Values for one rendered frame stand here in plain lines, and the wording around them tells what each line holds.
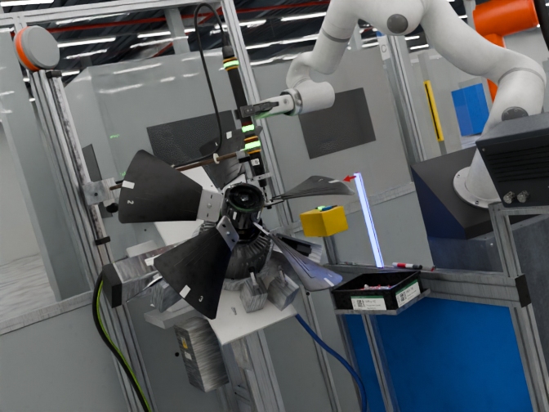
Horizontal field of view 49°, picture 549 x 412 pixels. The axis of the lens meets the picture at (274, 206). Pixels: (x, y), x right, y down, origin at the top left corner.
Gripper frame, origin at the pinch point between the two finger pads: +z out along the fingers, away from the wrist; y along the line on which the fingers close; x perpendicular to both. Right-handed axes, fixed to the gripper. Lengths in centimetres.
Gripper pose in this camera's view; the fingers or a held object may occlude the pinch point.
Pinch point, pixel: (243, 112)
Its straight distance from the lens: 183.6
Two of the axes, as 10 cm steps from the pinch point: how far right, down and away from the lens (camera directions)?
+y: -4.8, 0.5, 8.8
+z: -8.4, 2.6, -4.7
